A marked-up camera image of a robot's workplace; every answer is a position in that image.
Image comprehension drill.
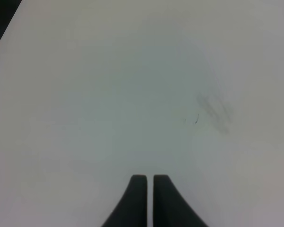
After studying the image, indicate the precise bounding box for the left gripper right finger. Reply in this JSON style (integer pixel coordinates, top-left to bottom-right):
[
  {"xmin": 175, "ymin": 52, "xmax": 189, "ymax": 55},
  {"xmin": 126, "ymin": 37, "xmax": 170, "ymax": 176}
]
[{"xmin": 152, "ymin": 175, "xmax": 207, "ymax": 227}]

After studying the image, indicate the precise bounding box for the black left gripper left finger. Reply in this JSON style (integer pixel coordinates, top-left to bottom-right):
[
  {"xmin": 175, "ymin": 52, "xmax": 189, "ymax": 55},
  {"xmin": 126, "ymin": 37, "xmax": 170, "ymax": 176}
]
[{"xmin": 102, "ymin": 175, "xmax": 148, "ymax": 227}]

